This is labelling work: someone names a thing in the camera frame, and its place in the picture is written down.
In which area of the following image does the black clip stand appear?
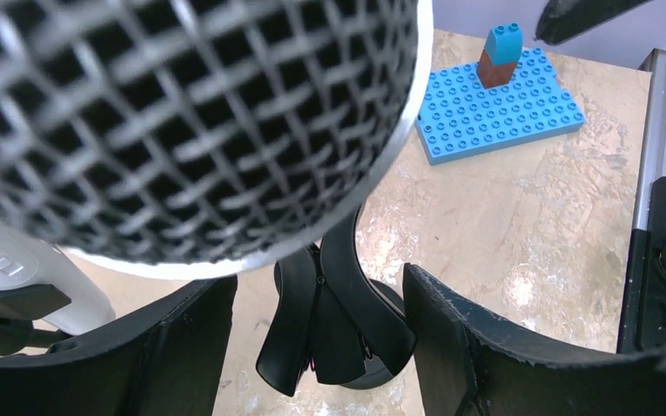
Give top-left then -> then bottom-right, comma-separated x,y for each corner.
0,284 -> 71,356
256,209 -> 417,396

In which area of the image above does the white microphone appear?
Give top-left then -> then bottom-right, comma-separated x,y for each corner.
0,221 -> 116,335

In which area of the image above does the black silver-mesh microphone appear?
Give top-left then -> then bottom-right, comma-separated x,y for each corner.
0,1 -> 434,280

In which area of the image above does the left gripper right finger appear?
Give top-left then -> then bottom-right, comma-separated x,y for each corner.
402,263 -> 666,415

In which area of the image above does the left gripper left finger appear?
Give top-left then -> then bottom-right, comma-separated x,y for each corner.
0,277 -> 238,416

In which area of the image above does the brown and blue lego brick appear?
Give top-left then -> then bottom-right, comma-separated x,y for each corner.
476,23 -> 523,88

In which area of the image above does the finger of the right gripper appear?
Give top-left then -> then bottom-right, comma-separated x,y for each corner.
535,0 -> 650,46

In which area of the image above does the blue lego baseplate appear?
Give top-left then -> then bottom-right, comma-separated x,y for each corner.
415,48 -> 585,166

